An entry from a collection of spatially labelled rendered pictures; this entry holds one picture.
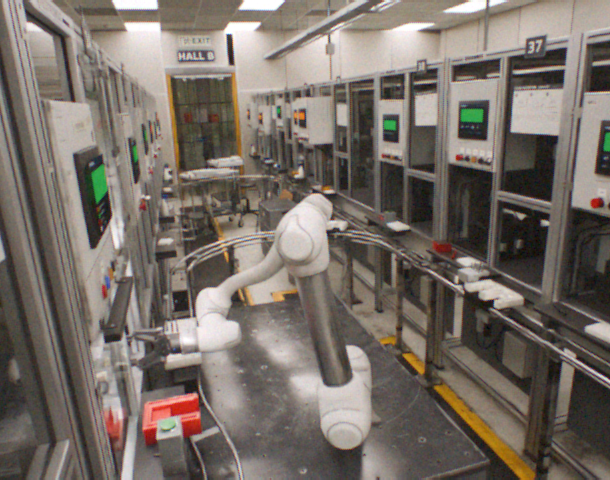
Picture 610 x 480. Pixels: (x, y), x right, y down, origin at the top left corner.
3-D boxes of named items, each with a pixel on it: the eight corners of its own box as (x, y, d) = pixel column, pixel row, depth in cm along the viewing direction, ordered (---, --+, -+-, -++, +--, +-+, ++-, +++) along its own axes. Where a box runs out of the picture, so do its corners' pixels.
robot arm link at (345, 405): (375, 412, 159) (376, 458, 138) (330, 418, 162) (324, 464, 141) (325, 199, 139) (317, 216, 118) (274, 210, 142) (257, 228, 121)
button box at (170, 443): (186, 471, 117) (181, 432, 114) (155, 478, 115) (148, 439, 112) (185, 450, 125) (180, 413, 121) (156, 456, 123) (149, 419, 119)
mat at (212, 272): (270, 340, 368) (270, 339, 368) (196, 353, 353) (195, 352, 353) (210, 204, 908) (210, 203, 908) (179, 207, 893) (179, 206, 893)
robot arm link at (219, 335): (200, 361, 163) (197, 335, 174) (244, 353, 167) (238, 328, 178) (198, 339, 157) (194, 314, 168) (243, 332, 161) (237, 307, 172)
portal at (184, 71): (245, 194, 989) (234, 66, 914) (180, 200, 954) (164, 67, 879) (244, 193, 998) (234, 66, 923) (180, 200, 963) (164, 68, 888)
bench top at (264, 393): (489, 470, 148) (490, 460, 147) (147, 569, 121) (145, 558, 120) (335, 297, 286) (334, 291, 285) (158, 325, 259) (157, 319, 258)
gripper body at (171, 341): (182, 348, 168) (156, 352, 165) (179, 327, 165) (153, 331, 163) (183, 358, 161) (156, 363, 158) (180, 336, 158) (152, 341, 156)
